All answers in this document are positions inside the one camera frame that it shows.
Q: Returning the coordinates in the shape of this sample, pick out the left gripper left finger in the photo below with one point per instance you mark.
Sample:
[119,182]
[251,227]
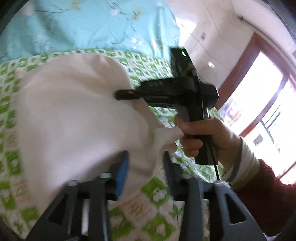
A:
[80,210]

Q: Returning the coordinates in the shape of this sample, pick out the person's right hand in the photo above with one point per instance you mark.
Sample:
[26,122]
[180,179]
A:
[227,145]

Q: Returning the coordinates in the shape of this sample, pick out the red framed window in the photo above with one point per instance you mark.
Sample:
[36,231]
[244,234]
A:
[257,102]

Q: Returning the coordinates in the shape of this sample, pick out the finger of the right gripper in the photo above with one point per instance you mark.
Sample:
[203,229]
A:
[128,94]

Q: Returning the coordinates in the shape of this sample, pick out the red sleeved right forearm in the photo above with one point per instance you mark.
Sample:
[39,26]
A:
[270,202]

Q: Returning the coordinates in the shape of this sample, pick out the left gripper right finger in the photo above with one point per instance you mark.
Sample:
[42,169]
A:
[228,216]

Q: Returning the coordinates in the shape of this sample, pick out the cream white zip hoodie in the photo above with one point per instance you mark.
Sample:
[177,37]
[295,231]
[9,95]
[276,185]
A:
[70,126]

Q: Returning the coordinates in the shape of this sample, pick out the teal floral quilt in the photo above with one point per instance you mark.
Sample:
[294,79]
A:
[42,27]

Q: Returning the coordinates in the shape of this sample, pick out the white wall socket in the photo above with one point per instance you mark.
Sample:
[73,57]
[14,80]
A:
[203,36]

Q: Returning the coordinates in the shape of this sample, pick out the green white patterned bedsheet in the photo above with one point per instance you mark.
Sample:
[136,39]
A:
[149,213]

